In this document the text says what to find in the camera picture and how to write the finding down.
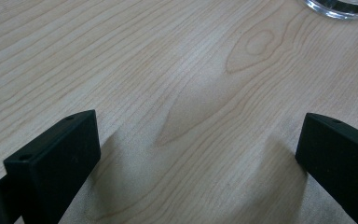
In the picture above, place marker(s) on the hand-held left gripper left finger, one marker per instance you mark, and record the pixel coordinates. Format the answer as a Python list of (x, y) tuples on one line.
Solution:
[(52, 168)]

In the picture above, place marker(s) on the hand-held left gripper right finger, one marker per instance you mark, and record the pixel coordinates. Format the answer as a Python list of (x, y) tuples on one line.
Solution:
[(341, 161)]

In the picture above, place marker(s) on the clear glass container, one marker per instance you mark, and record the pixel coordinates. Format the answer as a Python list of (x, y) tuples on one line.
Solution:
[(338, 9)]

